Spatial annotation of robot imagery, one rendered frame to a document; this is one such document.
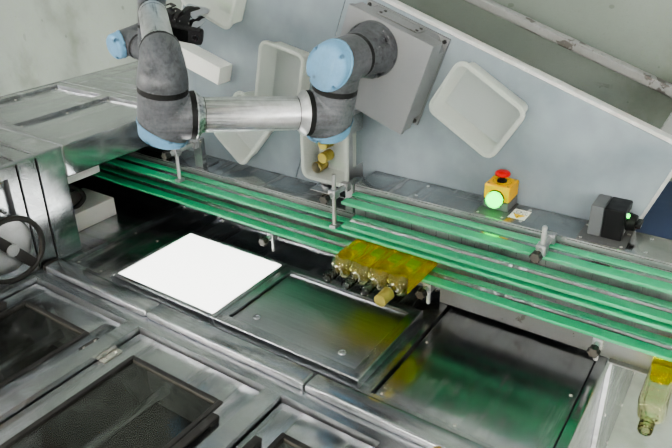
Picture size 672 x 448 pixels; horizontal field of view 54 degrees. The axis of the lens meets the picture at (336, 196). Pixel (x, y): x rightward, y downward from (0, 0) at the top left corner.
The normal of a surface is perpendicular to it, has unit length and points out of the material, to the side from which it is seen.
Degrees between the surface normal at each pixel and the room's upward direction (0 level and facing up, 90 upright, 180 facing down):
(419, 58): 1
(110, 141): 90
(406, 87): 1
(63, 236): 90
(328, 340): 90
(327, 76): 7
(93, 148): 90
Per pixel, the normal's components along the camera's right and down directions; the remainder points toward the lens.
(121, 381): -0.02, -0.91
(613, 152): -0.56, 0.36
